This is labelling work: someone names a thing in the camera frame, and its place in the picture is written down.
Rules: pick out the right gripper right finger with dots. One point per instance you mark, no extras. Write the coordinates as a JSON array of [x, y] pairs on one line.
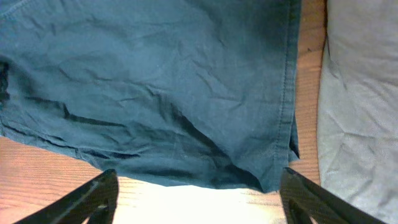
[[304, 202]]

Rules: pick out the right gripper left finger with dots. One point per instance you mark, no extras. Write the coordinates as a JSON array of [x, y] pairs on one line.
[[93, 202]]

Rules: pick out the navy blue shorts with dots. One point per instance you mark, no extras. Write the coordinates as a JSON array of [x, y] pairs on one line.
[[171, 92]]

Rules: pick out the grey shorts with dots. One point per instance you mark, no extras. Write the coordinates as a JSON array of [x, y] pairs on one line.
[[357, 106]]

